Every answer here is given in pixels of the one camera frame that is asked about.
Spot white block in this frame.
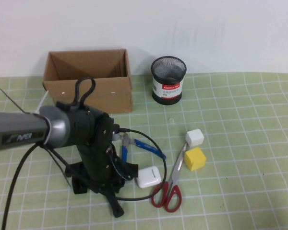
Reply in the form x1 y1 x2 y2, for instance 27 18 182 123
185 128 204 147

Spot brown cardboard box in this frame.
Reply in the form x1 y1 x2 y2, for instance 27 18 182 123
42 49 133 115

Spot blue-handled cutting pliers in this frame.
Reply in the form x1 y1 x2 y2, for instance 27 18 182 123
121 133 167 166

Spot black mesh pen holder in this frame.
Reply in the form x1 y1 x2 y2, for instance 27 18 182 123
150 56 187 105

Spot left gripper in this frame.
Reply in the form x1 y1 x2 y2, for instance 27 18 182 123
64 115 139 195

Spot black zip tie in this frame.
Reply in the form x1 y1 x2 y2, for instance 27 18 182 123
0 88 31 115

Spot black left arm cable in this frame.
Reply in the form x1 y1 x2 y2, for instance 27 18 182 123
1 77 168 230

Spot yellow block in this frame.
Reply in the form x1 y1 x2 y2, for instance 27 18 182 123
183 146 206 171

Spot black L-shaped bracket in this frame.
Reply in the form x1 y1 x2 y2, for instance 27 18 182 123
72 176 88 195

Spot red-handled scissors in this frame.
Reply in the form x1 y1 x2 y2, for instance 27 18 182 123
150 143 187 213

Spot black-handled screwdriver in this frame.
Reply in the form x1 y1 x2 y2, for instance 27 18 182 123
107 191 124 218

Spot white earbuds case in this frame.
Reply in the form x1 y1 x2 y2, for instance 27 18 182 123
136 166 162 189

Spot green checked tablecloth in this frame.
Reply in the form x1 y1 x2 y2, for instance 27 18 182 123
0 72 288 230

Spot white zip tie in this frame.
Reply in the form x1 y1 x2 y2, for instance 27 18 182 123
35 90 50 115

